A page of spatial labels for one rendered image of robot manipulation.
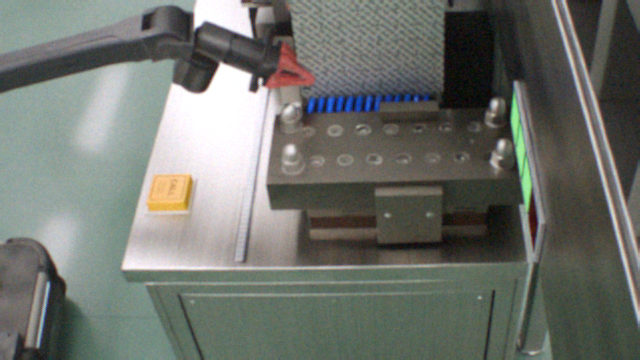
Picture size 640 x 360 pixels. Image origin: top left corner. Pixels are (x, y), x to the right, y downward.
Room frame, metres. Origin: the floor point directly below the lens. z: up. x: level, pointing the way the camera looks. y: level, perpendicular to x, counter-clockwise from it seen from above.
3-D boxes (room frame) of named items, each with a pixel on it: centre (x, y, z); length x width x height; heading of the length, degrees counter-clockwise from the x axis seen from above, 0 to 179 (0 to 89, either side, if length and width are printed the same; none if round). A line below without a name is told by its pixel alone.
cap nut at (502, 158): (0.84, -0.29, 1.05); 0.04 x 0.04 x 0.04
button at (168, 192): (0.99, 0.25, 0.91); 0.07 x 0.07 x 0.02; 81
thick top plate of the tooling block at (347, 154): (0.91, -0.14, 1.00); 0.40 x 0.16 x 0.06; 81
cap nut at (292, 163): (0.89, 0.02, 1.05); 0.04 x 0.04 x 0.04
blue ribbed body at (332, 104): (1.02, -0.12, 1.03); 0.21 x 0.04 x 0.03; 81
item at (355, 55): (1.04, -0.12, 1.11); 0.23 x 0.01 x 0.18; 81
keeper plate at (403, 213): (0.82, -0.14, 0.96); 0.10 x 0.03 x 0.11; 81
